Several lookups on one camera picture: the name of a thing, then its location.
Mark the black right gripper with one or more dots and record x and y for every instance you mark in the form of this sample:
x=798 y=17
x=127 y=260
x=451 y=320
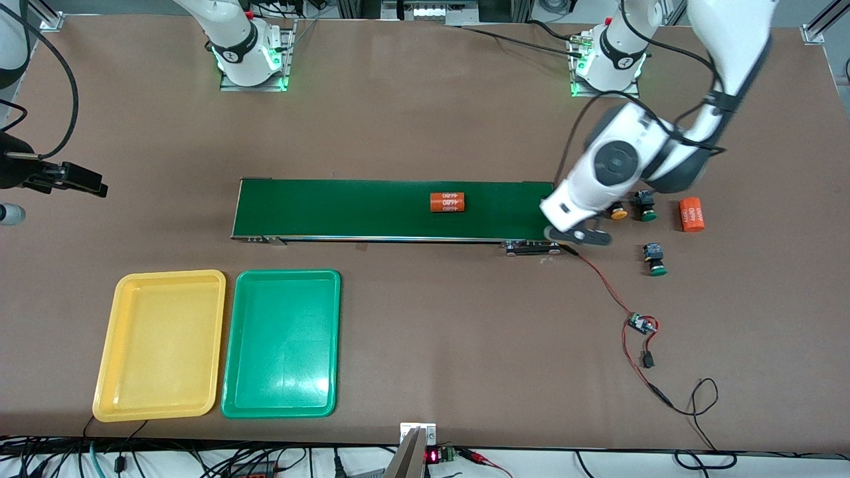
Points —
x=14 y=170

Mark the yellow push button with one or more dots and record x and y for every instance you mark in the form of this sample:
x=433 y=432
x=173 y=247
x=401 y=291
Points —
x=619 y=214

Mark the green push button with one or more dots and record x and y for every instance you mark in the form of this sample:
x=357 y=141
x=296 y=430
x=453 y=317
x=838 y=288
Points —
x=647 y=214
x=657 y=268

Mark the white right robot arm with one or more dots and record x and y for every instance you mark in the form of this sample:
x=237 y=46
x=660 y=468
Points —
x=239 y=40

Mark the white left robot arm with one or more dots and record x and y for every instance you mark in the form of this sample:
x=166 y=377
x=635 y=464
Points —
x=617 y=159

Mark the small circuit board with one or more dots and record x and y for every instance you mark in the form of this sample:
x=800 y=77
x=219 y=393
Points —
x=641 y=323

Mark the small black inline connector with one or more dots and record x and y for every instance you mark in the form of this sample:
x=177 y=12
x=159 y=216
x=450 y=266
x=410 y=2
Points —
x=648 y=361

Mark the yellow plastic tray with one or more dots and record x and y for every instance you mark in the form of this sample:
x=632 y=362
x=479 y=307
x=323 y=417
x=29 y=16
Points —
x=159 y=372

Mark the green belt conveyor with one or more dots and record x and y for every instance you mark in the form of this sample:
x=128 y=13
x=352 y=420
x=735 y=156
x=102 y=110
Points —
x=332 y=212

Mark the green plastic tray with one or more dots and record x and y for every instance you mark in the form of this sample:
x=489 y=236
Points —
x=282 y=345

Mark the red clip lead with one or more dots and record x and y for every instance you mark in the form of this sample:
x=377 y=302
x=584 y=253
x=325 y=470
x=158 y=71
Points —
x=481 y=458

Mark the red digit display module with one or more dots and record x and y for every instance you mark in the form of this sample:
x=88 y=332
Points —
x=433 y=456

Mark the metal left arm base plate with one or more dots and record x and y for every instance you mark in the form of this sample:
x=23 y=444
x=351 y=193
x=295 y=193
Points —
x=607 y=94

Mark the aluminium frame profile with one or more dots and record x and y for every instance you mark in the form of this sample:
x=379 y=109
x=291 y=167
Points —
x=813 y=32
x=52 y=21

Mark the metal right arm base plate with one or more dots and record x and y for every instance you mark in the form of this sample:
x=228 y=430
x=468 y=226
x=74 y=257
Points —
x=288 y=60

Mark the silver metal bracket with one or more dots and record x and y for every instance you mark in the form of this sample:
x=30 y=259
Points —
x=428 y=431

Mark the grey metal post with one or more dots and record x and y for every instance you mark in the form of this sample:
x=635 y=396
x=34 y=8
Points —
x=406 y=461

